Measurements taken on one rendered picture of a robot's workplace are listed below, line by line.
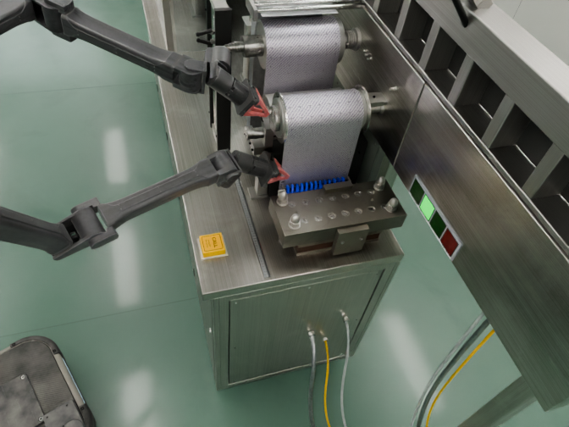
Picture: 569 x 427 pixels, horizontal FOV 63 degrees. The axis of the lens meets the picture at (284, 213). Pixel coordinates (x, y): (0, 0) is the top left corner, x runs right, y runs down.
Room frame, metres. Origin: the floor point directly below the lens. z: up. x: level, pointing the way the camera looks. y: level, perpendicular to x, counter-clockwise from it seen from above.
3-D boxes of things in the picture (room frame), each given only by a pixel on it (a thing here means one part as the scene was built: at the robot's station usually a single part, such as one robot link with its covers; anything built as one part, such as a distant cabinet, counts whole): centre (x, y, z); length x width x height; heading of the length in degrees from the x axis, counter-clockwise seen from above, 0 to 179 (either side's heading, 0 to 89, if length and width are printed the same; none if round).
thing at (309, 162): (1.07, -0.08, 1.10); 0.23 x 0.01 x 0.18; 113
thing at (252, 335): (1.97, 0.37, 0.43); 2.52 x 0.64 x 0.86; 23
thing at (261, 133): (1.10, 0.11, 1.05); 0.06 x 0.05 x 0.31; 113
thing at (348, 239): (0.90, -0.21, 0.96); 0.10 x 0.03 x 0.11; 113
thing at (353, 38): (1.43, -0.12, 1.33); 0.07 x 0.07 x 0.07; 23
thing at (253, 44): (1.30, 0.17, 1.33); 0.06 x 0.06 x 0.06; 23
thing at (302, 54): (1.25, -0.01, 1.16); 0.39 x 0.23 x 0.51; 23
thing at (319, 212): (0.98, -0.16, 1.00); 0.40 x 0.16 x 0.06; 113
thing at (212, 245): (0.84, 0.21, 0.91); 0.07 x 0.07 x 0.02; 23
